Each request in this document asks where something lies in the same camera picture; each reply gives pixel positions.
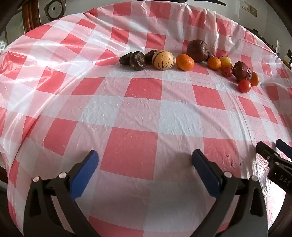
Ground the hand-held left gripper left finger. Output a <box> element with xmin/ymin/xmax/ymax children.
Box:
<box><xmin>23</xmin><ymin>150</ymin><xmax>101</xmax><ymax>237</ymax></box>

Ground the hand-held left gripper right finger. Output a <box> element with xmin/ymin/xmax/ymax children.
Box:
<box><xmin>192</xmin><ymin>149</ymin><xmax>268</xmax><ymax>237</ymax></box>

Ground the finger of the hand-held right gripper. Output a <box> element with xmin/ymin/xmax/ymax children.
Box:
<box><xmin>275</xmin><ymin>139</ymin><xmax>292</xmax><ymax>160</ymax></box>
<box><xmin>256</xmin><ymin>141</ymin><xmax>281</xmax><ymax>165</ymax></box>

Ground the large orange tangerine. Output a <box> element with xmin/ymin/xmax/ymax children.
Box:
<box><xmin>175</xmin><ymin>53</ymin><xmax>195</xmax><ymax>71</ymax></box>

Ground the dark round mangosteen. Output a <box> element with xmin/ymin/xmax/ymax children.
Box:
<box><xmin>144</xmin><ymin>50</ymin><xmax>158</xmax><ymax>65</ymax></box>
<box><xmin>119</xmin><ymin>52</ymin><xmax>134</xmax><ymax>66</ymax></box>

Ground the striped yellow pepino melon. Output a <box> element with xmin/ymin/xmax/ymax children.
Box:
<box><xmin>152</xmin><ymin>50</ymin><xmax>175</xmax><ymax>70</ymax></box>

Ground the large dark red apple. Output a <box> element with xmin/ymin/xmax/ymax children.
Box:
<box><xmin>186</xmin><ymin>39</ymin><xmax>210</xmax><ymax>63</ymax></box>

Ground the small orange tangerine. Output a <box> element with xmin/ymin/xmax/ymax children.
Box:
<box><xmin>207</xmin><ymin>57</ymin><xmax>222</xmax><ymax>70</ymax></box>
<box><xmin>250</xmin><ymin>71</ymin><xmax>260</xmax><ymax>86</ymax></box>

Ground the red white checkered tablecloth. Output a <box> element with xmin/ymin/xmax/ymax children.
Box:
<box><xmin>0</xmin><ymin>0</ymin><xmax>292</xmax><ymax>237</ymax></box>

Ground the wrinkled dark red fruit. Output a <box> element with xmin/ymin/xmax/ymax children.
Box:
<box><xmin>232</xmin><ymin>61</ymin><xmax>253</xmax><ymax>81</ymax></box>

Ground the yellow round fruit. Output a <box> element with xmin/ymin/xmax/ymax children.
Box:
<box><xmin>220</xmin><ymin>56</ymin><xmax>233</xmax><ymax>68</ymax></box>

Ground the dark clay pot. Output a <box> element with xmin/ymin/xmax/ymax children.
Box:
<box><xmin>244</xmin><ymin>27</ymin><xmax>268</xmax><ymax>44</ymax></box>

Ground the wall socket plate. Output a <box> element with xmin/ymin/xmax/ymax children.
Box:
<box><xmin>242</xmin><ymin>1</ymin><xmax>257</xmax><ymax>17</ymax></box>

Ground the round grey wall appliance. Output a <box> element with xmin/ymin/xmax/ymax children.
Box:
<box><xmin>46</xmin><ymin>0</ymin><xmax>64</xmax><ymax>19</ymax></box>

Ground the brown wooden frame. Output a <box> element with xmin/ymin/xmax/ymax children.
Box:
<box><xmin>22</xmin><ymin>0</ymin><xmax>46</xmax><ymax>33</ymax></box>

